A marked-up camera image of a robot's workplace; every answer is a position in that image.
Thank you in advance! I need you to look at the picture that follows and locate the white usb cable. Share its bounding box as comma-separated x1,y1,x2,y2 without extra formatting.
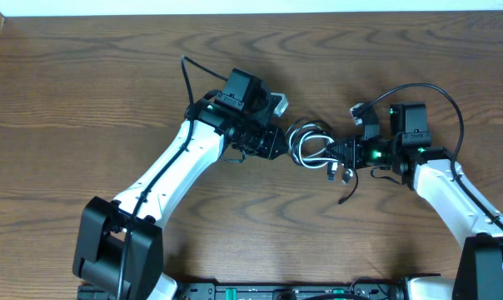
287,127,354,185

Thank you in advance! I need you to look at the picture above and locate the black usb cable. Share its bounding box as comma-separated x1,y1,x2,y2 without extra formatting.
285,117,360,206

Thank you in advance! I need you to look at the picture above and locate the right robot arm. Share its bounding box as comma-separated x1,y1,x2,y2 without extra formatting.
326,103,503,299

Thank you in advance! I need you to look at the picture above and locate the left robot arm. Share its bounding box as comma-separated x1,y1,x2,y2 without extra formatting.
72,68,288,299

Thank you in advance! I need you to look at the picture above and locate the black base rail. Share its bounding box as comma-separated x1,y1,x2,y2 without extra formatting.
76,272,456,300

